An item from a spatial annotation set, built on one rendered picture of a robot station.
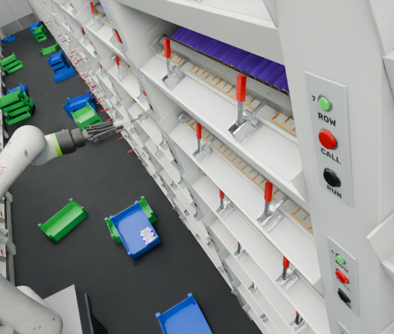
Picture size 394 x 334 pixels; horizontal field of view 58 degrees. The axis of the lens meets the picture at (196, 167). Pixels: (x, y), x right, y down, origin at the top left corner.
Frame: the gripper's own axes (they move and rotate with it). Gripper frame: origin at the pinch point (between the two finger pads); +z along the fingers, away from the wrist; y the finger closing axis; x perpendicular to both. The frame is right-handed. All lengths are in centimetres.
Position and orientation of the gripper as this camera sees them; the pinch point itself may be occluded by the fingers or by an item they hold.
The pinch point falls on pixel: (122, 124)
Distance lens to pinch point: 151.7
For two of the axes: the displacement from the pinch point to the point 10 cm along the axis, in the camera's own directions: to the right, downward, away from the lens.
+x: -1.1, -8.1, -5.7
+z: 9.0, -3.3, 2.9
